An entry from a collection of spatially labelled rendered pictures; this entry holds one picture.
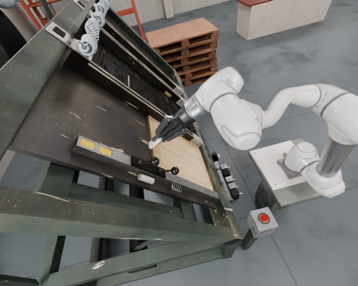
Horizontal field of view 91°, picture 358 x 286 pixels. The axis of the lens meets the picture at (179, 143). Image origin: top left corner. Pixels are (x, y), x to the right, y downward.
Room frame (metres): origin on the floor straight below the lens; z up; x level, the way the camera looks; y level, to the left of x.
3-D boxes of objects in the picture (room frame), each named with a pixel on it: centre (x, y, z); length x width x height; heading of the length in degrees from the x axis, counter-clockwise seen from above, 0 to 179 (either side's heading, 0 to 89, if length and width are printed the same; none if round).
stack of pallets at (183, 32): (3.71, -0.51, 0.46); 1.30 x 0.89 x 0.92; 92
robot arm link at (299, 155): (0.59, -0.84, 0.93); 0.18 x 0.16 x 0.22; 5
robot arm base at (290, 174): (0.62, -0.84, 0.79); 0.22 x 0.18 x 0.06; 0
